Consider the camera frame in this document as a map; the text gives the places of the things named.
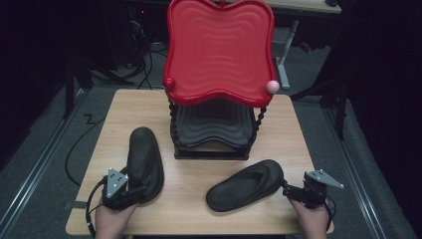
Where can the white desk with metal leg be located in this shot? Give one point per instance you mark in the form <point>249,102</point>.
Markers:
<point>298,4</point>

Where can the black metal stand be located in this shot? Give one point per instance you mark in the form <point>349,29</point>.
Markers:
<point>341,109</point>
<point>69,89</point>

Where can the black slipper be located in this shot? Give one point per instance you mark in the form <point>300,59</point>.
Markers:
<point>144,156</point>
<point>242,189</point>

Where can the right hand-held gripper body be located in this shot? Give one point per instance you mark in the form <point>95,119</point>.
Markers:
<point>316,189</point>

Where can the black computer tower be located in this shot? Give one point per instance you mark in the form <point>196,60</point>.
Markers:
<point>136,30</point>

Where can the person's right hand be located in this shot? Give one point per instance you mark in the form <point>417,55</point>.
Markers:
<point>312,222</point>

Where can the grey tape strip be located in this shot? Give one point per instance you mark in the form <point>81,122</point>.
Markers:
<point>78,204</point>

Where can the red wavy top tray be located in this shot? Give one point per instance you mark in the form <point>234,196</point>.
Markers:
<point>219,49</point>

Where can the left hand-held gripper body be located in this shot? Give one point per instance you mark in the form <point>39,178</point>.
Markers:
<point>116,195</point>

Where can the person's left hand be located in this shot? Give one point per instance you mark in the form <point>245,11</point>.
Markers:
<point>111,224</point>

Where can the metal floor rail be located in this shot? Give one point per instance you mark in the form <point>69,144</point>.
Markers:
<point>36,172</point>
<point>358,186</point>

